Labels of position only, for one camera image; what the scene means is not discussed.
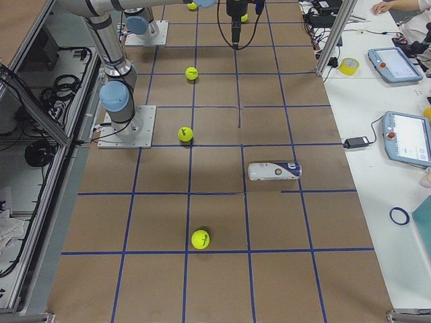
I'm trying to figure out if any white tennis ball can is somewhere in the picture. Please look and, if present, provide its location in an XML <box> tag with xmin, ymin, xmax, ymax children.
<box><xmin>248</xmin><ymin>161</ymin><xmax>302</xmax><ymax>180</ymax></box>

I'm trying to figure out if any tennis ball far left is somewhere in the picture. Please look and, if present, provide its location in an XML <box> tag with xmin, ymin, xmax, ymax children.
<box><xmin>187</xmin><ymin>2</ymin><xmax>198</xmax><ymax>11</ymax></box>

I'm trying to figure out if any tennis ball middle row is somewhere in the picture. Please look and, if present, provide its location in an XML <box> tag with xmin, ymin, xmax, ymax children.
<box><xmin>185</xmin><ymin>67</ymin><xmax>199</xmax><ymax>81</ymax></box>

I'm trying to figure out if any tennis ball by near base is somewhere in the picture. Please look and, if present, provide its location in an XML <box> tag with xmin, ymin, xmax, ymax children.
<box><xmin>178</xmin><ymin>127</ymin><xmax>193</xmax><ymax>143</ymax></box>

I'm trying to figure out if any tennis ball near foreground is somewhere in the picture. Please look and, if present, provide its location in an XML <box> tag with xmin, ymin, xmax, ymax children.
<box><xmin>191</xmin><ymin>229</ymin><xmax>210</xmax><ymax>250</ymax></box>

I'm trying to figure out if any person's hand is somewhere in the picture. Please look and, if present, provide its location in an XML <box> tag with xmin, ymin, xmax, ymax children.
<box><xmin>372</xmin><ymin>1</ymin><xmax>393</xmax><ymax>15</ymax></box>

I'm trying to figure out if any yellow tape roll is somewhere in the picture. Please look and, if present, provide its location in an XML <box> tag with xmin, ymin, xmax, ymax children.
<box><xmin>339</xmin><ymin>57</ymin><xmax>360</xmax><ymax>76</ymax></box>

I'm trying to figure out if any far blue teach pendant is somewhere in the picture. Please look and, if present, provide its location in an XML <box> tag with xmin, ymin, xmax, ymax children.
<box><xmin>368</xmin><ymin>47</ymin><xmax>423</xmax><ymax>83</ymax></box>

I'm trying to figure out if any blue teach pendant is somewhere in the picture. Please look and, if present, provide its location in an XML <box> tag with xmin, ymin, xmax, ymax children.
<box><xmin>382</xmin><ymin>111</ymin><xmax>430</xmax><ymax>168</ymax></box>
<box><xmin>368</xmin><ymin>47</ymin><xmax>423</xmax><ymax>83</ymax></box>

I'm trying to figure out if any black power adapter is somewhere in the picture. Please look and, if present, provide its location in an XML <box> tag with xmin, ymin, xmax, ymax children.
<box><xmin>343</xmin><ymin>137</ymin><xmax>370</xmax><ymax>149</ymax></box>

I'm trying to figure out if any near blue teach pendant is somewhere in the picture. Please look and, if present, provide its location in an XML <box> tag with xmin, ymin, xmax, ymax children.
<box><xmin>382</xmin><ymin>111</ymin><xmax>430</xmax><ymax>168</ymax></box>

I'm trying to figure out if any teal box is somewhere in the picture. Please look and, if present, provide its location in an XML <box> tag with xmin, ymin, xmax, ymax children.
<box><xmin>413</xmin><ymin>196</ymin><xmax>431</xmax><ymax>255</ymax></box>

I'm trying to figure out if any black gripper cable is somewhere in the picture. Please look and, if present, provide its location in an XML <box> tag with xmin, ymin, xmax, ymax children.
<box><xmin>216</xmin><ymin>0</ymin><xmax>263</xmax><ymax>50</ymax></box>

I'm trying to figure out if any aluminium frame post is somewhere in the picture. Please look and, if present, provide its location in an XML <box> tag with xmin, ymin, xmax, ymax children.
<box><xmin>315</xmin><ymin>0</ymin><xmax>357</xmax><ymax>77</ymax></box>

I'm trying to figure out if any blue tape ring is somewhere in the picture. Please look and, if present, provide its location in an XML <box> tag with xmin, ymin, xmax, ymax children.
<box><xmin>389</xmin><ymin>207</ymin><xmax>411</xmax><ymax>226</ymax></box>

